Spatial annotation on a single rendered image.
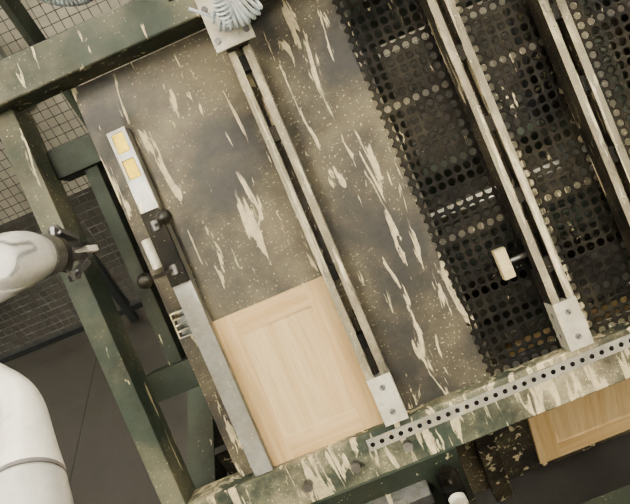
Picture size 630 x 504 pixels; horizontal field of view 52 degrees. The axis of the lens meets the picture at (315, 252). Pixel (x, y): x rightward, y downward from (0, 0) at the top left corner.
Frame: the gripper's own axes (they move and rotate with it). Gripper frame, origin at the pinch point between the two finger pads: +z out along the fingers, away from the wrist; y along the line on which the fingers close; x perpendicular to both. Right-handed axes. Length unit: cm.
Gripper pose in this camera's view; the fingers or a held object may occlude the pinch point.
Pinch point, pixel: (87, 250)
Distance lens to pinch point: 161.0
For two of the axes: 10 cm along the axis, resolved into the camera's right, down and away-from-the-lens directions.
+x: 9.2, -3.9, -0.6
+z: 0.4, -0.5, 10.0
